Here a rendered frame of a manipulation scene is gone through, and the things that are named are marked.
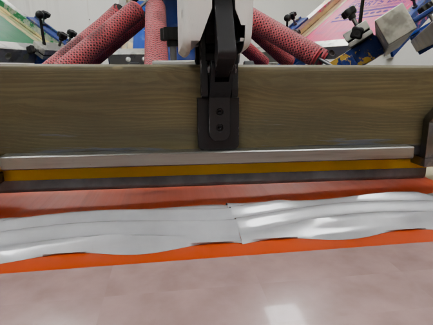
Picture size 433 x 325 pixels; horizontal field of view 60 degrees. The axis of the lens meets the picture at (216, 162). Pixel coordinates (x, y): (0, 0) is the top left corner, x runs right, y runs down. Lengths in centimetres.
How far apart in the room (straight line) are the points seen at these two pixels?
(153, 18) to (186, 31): 66
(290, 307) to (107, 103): 20
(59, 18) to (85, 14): 27
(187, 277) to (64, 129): 16
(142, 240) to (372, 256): 13
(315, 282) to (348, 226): 7
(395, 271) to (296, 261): 5
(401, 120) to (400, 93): 2
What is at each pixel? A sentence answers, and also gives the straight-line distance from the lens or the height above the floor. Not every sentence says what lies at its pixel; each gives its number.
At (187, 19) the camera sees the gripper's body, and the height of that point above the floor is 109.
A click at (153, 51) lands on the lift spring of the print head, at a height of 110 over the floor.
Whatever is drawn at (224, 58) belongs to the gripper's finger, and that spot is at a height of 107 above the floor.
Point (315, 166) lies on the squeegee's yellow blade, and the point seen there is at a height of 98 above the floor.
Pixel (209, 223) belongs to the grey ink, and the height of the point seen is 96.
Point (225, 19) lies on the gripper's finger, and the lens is 26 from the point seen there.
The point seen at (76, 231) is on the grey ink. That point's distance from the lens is 26.
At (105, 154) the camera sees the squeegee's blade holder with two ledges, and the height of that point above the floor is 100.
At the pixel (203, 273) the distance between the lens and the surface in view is 20.
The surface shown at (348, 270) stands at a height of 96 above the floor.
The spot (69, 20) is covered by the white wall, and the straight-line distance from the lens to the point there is 459.
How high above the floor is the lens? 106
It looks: 13 degrees down
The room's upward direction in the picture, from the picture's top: 1 degrees counter-clockwise
